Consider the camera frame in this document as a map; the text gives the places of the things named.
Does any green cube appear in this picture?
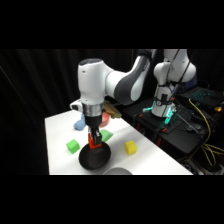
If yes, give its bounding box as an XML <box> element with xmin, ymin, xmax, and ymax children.
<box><xmin>65</xmin><ymin>138</ymin><xmax>81</xmax><ymax>155</ymax></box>

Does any green base light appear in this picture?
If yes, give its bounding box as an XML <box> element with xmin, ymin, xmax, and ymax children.
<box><xmin>142</xmin><ymin>99</ymin><xmax>177</xmax><ymax>127</ymax></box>

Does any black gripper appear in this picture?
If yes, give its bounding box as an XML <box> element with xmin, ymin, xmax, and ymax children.
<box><xmin>83</xmin><ymin>113</ymin><xmax>104</xmax><ymax>150</ymax></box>

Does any tan wrist cable bracket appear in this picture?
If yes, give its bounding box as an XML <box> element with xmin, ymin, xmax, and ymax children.
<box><xmin>104</xmin><ymin>101</ymin><xmax>123</xmax><ymax>120</ymax></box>

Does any yellow cable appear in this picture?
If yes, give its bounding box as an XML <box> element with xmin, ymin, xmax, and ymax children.
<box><xmin>187</xmin><ymin>97</ymin><xmax>224</xmax><ymax>168</ymax></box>

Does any black robot stand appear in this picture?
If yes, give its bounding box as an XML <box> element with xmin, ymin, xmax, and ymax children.
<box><xmin>122</xmin><ymin>97</ymin><xmax>224</xmax><ymax>174</ymax></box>

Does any green wedge block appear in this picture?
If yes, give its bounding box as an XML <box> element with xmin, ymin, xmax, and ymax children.
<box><xmin>99</xmin><ymin>128</ymin><xmax>114</xmax><ymax>143</ymax></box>

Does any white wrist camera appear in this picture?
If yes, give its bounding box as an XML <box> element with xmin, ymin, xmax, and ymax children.
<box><xmin>69</xmin><ymin>99</ymin><xmax>84</xmax><ymax>113</ymax></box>

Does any pink bowl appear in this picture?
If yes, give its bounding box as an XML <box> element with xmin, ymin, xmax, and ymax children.
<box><xmin>100</xmin><ymin>111</ymin><xmax>111</xmax><ymax>128</ymax></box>

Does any yellow cube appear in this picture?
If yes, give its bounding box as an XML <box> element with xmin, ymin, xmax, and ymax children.
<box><xmin>124</xmin><ymin>140</ymin><xmax>138</xmax><ymax>156</ymax></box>

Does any grey bowl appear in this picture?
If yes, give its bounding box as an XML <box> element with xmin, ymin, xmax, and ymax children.
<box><xmin>103</xmin><ymin>166</ymin><xmax>134</xmax><ymax>176</ymax></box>

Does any black bowl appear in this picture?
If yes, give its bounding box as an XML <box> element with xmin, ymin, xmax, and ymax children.
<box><xmin>78</xmin><ymin>140</ymin><xmax>112</xmax><ymax>171</ymax></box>

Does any black laptop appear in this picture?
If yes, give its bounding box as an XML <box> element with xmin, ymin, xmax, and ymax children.
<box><xmin>180</xmin><ymin>85</ymin><xmax>224</xmax><ymax>107</ymax></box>

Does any blue cloth toy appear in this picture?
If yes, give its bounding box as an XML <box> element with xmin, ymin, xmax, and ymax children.
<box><xmin>73</xmin><ymin>113</ymin><xmax>88</xmax><ymax>132</ymax></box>

